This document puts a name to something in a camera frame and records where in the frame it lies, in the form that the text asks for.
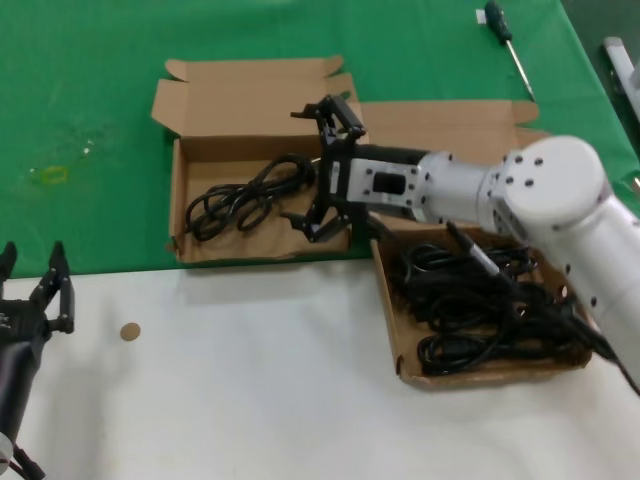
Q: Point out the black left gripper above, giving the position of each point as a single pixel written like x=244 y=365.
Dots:
x=20 y=325

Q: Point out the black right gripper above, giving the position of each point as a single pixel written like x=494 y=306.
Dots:
x=350 y=151

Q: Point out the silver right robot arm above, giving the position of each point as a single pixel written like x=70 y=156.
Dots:
x=550 y=190

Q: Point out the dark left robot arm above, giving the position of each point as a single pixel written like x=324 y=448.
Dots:
x=15 y=395

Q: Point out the shallow open cardboard box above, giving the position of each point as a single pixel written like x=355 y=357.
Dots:
x=240 y=100

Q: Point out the large open cardboard box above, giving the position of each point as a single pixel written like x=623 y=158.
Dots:
x=450 y=125

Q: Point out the round cardboard disc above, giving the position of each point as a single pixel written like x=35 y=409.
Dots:
x=130 y=331

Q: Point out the small white paper tag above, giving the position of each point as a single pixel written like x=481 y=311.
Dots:
x=480 y=18

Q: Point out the green tablecloth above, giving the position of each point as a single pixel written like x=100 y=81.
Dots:
x=100 y=75

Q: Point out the grey metal bar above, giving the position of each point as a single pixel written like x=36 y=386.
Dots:
x=617 y=57

